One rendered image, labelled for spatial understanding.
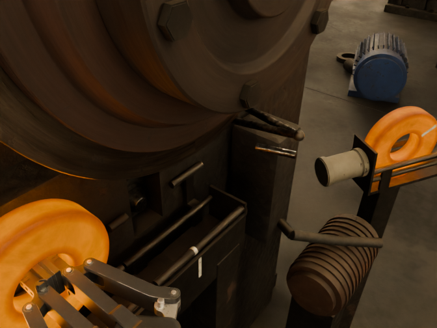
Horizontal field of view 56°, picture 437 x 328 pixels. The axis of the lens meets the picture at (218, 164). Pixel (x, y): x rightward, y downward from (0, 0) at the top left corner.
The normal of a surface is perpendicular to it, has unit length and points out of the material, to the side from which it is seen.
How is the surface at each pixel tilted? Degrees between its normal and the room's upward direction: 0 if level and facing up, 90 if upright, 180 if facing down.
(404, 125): 90
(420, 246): 0
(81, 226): 93
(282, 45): 30
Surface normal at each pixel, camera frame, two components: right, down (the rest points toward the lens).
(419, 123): 0.29, 0.57
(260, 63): 0.33, -0.62
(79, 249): 0.79, 0.41
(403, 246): 0.02, -0.81
